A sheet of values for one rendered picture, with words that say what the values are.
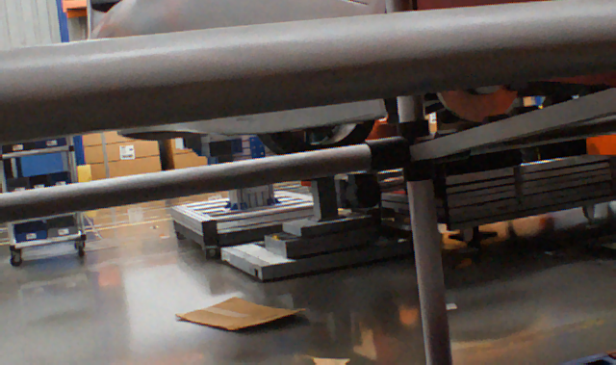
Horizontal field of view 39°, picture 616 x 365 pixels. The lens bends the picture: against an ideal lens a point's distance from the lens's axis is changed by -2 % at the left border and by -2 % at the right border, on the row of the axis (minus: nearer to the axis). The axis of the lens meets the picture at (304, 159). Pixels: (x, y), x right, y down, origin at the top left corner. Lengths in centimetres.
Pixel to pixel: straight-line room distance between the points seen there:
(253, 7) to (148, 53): 230
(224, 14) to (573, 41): 226
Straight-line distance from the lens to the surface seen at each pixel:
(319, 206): 455
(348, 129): 458
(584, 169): 485
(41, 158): 1055
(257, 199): 565
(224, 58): 26
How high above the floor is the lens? 79
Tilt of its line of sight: 3 degrees down
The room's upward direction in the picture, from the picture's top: 7 degrees counter-clockwise
